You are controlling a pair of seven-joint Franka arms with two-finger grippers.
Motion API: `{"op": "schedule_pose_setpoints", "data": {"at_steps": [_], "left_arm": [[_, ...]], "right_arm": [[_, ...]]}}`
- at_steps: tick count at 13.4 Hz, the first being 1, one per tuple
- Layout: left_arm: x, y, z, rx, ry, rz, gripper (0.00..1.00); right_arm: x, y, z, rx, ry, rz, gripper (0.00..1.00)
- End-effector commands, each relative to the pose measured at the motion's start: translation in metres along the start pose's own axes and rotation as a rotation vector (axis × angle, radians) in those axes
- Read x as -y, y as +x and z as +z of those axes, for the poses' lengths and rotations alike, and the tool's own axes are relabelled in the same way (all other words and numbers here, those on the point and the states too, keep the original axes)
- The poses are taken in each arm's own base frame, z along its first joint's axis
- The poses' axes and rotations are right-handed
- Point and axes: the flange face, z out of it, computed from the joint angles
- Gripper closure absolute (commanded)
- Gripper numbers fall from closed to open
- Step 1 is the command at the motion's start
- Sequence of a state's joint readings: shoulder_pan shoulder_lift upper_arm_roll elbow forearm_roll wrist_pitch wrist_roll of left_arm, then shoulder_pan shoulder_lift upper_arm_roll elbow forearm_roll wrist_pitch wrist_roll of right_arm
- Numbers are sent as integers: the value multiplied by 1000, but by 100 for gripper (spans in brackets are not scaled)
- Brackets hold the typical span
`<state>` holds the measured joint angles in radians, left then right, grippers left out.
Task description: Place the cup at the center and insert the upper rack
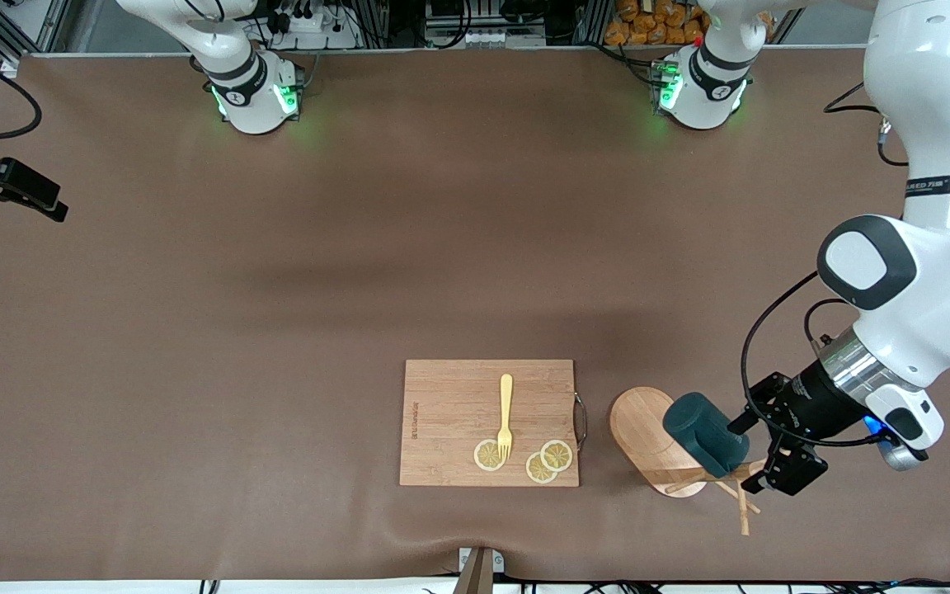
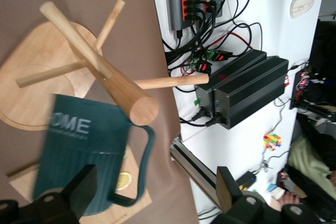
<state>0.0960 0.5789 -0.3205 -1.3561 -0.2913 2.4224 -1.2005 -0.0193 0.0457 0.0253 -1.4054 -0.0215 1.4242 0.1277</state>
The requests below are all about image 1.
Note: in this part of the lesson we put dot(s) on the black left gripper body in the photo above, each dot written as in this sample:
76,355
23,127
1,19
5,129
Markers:
815,404

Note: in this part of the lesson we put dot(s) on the white power strip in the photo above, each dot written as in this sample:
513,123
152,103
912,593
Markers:
314,29

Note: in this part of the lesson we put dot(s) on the aluminium frame post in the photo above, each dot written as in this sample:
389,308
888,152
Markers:
5,41

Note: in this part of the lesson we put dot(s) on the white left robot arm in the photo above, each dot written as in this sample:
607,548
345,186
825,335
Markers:
920,297

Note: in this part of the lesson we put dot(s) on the grey socket strip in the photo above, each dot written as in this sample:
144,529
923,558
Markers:
483,38

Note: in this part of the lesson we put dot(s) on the orange packaged goods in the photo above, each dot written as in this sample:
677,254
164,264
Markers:
656,25

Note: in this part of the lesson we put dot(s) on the brown table mat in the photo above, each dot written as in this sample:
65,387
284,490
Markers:
195,371

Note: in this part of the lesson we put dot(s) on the dark green cup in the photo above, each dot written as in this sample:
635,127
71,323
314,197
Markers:
702,429

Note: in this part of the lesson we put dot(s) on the wooden cup rack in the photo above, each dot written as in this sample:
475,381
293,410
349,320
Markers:
640,429

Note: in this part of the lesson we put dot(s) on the lemon slice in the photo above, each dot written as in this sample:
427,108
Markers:
557,454
537,472
485,455

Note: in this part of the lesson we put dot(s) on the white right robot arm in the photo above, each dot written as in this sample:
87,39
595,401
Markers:
252,107

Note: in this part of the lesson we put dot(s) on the yellow plastic fork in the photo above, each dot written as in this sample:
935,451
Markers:
506,396

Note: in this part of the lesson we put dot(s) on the wooden cutting board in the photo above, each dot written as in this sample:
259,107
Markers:
450,412

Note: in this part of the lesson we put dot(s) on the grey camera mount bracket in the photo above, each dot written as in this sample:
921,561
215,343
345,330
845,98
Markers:
479,573

